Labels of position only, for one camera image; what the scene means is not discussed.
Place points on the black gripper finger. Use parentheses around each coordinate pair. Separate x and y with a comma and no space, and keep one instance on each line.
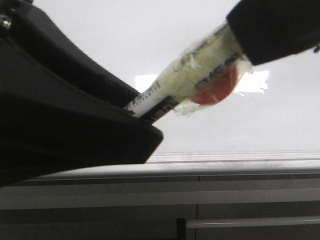
(59,109)
(268,30)

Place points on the white black whiteboard marker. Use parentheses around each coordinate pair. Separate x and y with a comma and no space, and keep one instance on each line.
(180,80)

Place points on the grey cabinet under whiteboard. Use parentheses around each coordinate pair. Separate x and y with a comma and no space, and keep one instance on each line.
(230,207)

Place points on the red magnet taped on marker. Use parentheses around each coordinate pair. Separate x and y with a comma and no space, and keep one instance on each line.
(216,90)

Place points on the white whiteboard with aluminium frame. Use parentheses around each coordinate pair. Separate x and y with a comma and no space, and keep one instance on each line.
(130,38)

